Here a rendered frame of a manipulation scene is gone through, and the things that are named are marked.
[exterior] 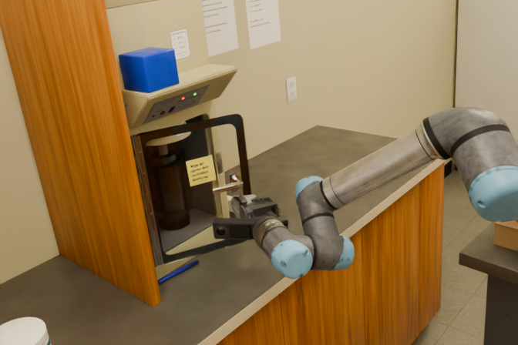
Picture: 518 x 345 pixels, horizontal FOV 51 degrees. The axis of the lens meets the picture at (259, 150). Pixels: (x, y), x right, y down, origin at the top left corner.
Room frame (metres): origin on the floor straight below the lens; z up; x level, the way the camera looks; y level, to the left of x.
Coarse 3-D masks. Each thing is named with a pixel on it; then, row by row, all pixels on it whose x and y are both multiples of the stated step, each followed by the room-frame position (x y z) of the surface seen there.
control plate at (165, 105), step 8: (200, 88) 1.42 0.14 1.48; (176, 96) 1.36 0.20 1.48; (184, 96) 1.39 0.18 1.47; (192, 96) 1.43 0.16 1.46; (200, 96) 1.46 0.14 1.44; (160, 104) 1.33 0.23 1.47; (168, 104) 1.36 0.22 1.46; (176, 104) 1.39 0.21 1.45; (184, 104) 1.43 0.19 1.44; (192, 104) 1.46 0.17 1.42; (152, 112) 1.34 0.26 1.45; (160, 112) 1.37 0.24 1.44; (152, 120) 1.37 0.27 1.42
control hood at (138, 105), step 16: (208, 64) 1.57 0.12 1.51; (192, 80) 1.38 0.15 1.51; (208, 80) 1.42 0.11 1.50; (224, 80) 1.49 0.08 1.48; (128, 96) 1.32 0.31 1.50; (144, 96) 1.28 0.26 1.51; (160, 96) 1.30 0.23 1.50; (208, 96) 1.50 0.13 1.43; (128, 112) 1.33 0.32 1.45; (144, 112) 1.31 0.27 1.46; (176, 112) 1.44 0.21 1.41
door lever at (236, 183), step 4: (232, 176) 1.43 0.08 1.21; (236, 176) 1.43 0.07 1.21; (232, 180) 1.43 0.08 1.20; (236, 180) 1.41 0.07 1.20; (228, 184) 1.38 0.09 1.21; (232, 184) 1.38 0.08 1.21; (236, 184) 1.38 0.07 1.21; (240, 184) 1.38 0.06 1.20; (212, 188) 1.37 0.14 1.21; (216, 188) 1.36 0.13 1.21; (220, 188) 1.37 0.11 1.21; (224, 188) 1.37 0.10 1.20; (228, 188) 1.37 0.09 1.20; (232, 188) 1.38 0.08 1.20; (236, 188) 1.38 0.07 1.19; (212, 192) 1.36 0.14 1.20; (216, 192) 1.36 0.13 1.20; (220, 192) 1.37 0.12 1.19
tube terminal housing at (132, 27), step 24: (168, 0) 1.50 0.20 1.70; (192, 0) 1.56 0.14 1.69; (120, 24) 1.38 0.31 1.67; (144, 24) 1.43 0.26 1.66; (168, 24) 1.49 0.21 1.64; (192, 24) 1.55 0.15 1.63; (120, 48) 1.37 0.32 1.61; (144, 48) 1.42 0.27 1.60; (168, 48) 1.48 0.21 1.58; (192, 48) 1.54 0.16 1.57; (120, 72) 1.36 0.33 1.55; (168, 120) 1.45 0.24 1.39; (168, 264) 1.39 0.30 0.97
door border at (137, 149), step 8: (136, 136) 1.35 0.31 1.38; (136, 144) 1.35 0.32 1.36; (136, 152) 1.34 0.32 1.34; (144, 160) 1.35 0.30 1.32; (136, 168) 1.34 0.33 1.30; (144, 168) 1.35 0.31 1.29; (144, 176) 1.35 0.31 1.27; (144, 184) 1.35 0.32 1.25; (144, 192) 1.35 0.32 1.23; (144, 208) 1.34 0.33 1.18; (152, 208) 1.35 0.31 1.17; (152, 216) 1.35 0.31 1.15; (152, 224) 1.35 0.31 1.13; (152, 232) 1.35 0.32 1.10; (152, 240) 1.34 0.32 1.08; (160, 256) 1.35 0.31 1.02; (160, 264) 1.35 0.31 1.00
